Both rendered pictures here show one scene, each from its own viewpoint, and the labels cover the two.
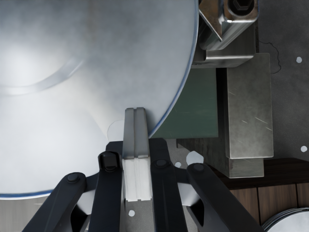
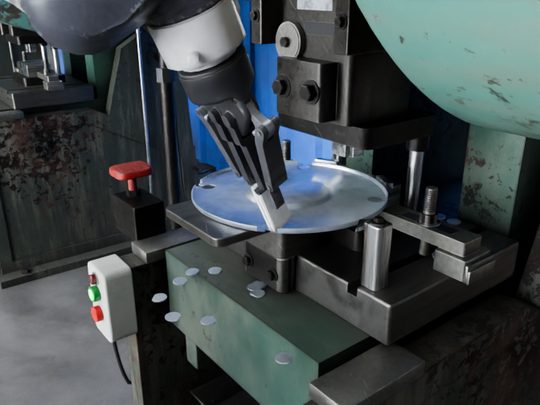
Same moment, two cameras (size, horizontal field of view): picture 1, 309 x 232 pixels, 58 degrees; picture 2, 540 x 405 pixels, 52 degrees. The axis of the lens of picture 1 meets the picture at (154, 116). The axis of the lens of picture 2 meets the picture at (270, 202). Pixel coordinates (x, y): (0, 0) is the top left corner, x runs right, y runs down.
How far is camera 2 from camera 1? 0.65 m
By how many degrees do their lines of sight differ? 70
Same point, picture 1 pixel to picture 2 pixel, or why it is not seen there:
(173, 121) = (300, 333)
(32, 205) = (204, 220)
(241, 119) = (350, 371)
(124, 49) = (311, 214)
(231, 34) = (370, 248)
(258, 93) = (385, 370)
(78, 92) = not seen: hidden behind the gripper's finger
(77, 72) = not seen: hidden behind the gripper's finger
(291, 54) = not seen: outside the picture
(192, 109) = (322, 339)
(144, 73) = (308, 222)
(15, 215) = (194, 218)
